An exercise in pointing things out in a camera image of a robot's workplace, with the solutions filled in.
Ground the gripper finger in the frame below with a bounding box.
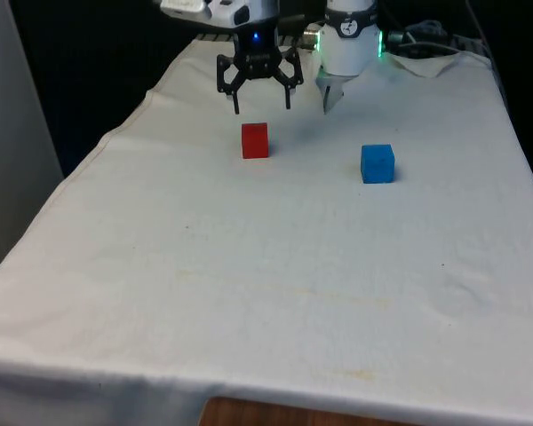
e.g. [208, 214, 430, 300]
[216, 51, 251, 115]
[273, 46, 305, 111]

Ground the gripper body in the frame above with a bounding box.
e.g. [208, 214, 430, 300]
[233, 20, 284, 82]

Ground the red cube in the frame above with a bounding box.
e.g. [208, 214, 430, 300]
[241, 122, 270, 160]

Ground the blue cube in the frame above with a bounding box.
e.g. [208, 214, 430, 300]
[360, 143, 396, 185]

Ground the pale upright panel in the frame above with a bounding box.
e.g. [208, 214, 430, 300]
[0, 0, 64, 283]

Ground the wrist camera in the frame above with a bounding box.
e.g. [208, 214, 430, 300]
[159, 0, 250, 28]

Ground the grey cable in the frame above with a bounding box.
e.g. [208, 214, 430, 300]
[394, 21, 467, 59]

